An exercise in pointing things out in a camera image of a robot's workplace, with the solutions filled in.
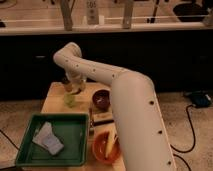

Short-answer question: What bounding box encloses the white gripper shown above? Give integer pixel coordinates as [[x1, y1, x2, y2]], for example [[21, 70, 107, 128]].
[[66, 72, 87, 95]]

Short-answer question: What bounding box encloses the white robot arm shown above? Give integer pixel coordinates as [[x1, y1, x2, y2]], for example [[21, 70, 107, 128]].
[[53, 42, 176, 171]]

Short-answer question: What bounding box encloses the dark purple bowl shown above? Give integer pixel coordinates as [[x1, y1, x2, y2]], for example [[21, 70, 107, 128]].
[[92, 89, 110, 110]]

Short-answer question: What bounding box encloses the metal utensil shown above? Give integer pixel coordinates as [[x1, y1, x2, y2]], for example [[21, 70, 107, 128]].
[[89, 108, 94, 135]]

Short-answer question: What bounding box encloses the green plastic tray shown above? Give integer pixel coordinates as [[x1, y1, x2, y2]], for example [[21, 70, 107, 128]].
[[15, 114, 88, 167]]

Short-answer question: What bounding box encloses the orange bowl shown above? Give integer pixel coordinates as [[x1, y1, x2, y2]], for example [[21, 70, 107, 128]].
[[92, 131, 121, 165]]

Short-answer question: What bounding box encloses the grey folded cloth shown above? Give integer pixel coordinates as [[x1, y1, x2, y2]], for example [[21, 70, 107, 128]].
[[32, 122, 64, 155]]

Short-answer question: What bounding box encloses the yellow banana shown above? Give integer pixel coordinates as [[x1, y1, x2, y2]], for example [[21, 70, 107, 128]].
[[105, 130, 116, 158]]

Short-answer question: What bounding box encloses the dark blue floor device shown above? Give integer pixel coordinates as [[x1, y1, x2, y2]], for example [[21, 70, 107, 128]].
[[189, 92, 212, 108]]

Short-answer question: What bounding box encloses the black cable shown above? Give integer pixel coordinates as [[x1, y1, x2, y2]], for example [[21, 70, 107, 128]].
[[170, 104, 197, 171]]

